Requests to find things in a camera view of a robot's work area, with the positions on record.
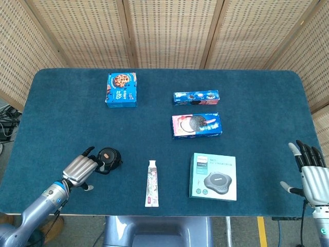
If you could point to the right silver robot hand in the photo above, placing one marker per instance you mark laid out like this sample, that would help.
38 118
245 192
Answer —
313 180

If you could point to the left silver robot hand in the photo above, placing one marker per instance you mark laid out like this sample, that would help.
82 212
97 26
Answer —
77 168

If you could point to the black pot with lid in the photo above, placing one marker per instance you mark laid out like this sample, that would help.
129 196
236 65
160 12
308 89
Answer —
110 159

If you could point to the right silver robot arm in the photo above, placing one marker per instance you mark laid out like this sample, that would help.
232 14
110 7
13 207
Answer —
321 226

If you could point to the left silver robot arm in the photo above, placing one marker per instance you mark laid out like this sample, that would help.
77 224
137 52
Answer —
33 213

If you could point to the brown wooden stool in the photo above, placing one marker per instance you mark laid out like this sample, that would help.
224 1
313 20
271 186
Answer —
51 226

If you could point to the floral toothpaste tube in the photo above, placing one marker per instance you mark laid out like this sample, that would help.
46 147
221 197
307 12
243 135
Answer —
152 184

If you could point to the blue table mat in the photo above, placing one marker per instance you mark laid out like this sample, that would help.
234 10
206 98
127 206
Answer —
159 133

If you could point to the blue chocolate chip cookie box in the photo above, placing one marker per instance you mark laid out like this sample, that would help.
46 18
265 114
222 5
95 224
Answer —
121 89

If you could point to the teal Philips speaker box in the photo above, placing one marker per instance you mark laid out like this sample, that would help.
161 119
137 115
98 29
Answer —
213 177

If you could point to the silver-blue robot torso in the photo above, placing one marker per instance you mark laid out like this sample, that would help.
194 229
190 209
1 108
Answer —
158 231

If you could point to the wide pink-blue Oreo box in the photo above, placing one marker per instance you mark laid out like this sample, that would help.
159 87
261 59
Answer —
196 126

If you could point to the slim blue Oreo box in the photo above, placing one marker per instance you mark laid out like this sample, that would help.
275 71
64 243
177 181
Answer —
196 97

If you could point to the woven bamboo folding screen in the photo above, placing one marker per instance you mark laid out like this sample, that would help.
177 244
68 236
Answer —
164 33

